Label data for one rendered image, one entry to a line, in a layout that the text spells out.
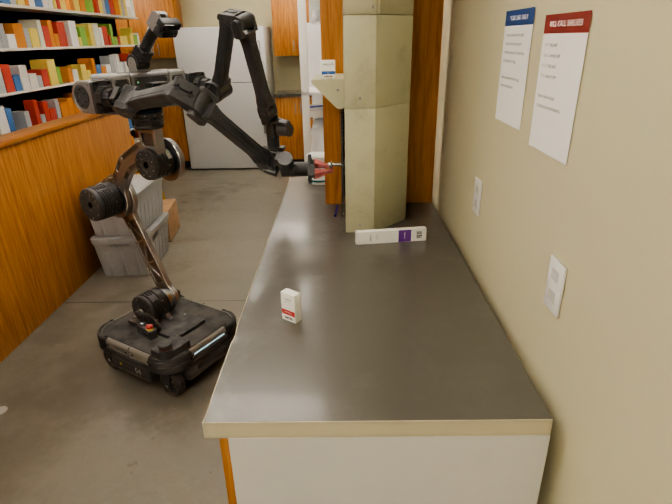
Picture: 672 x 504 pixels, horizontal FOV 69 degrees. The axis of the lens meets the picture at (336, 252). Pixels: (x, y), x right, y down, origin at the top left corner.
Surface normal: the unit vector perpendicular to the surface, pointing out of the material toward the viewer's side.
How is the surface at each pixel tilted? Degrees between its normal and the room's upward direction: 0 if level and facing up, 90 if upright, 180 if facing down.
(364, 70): 90
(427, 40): 90
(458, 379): 0
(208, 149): 90
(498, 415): 0
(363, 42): 90
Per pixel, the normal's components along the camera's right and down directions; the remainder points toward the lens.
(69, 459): -0.02, -0.92
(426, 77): -0.01, 0.40
